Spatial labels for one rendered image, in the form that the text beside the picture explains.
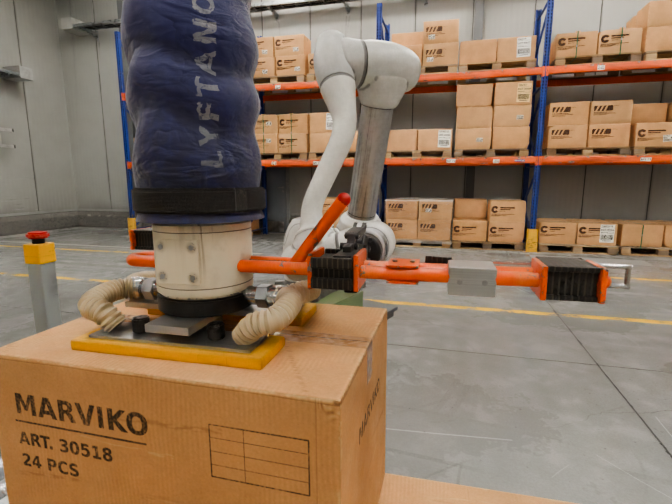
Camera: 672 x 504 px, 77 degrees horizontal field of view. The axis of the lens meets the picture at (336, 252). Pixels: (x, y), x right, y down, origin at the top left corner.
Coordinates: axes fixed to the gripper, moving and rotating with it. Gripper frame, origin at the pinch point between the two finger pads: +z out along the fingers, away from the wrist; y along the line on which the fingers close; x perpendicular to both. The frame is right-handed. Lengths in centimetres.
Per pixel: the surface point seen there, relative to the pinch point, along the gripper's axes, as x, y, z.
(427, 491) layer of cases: -15, 53, -17
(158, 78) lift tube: 25.9, -29.3, 11.1
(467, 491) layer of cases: -23, 53, -19
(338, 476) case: -3.4, 23.5, 20.3
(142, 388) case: 26.0, 15.2, 19.4
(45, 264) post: 119, 14, -50
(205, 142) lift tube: 20.2, -20.3, 8.7
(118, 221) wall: 777, 78, -850
